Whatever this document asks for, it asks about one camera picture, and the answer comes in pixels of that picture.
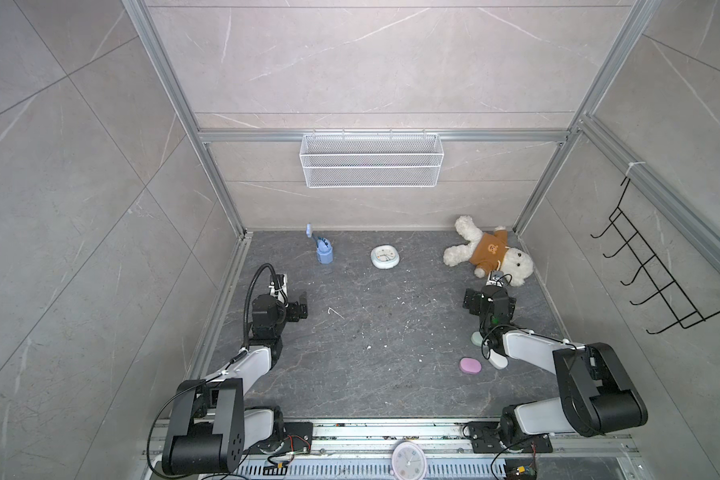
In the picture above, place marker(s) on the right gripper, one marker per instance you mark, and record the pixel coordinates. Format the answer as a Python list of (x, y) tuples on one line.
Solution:
[(473, 297)]

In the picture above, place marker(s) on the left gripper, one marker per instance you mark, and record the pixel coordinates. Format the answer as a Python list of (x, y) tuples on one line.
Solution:
[(294, 315)]

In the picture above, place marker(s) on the pink earbud case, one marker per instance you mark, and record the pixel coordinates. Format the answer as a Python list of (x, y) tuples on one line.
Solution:
[(470, 366)]

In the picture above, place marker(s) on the white earbud case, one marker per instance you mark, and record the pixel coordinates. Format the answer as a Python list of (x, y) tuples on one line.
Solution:
[(497, 360)]

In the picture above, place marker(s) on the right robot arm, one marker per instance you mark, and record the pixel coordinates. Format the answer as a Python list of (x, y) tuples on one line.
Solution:
[(595, 396)]

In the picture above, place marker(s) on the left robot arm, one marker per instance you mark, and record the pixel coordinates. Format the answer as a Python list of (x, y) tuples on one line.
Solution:
[(210, 428)]

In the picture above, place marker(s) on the white teddy bear brown shirt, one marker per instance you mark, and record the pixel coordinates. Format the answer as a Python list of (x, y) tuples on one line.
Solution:
[(488, 252)]

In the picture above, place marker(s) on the white round bowl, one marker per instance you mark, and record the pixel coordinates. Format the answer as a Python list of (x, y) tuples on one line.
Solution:
[(385, 257)]

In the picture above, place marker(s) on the white round clock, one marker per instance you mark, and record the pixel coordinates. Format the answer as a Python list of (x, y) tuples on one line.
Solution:
[(409, 462)]

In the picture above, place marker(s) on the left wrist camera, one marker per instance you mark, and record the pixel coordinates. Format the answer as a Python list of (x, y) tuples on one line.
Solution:
[(280, 291)]

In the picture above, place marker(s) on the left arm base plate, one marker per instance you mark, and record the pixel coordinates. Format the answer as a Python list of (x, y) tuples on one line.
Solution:
[(294, 436)]

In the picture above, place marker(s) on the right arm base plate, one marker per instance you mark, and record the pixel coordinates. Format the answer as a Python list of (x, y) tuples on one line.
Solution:
[(493, 437)]

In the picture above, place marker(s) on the white wire basket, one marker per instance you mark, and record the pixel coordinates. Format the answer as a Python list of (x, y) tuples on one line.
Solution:
[(343, 160)]

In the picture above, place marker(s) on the black wall hook rack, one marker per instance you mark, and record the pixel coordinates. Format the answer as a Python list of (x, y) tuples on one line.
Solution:
[(684, 312)]

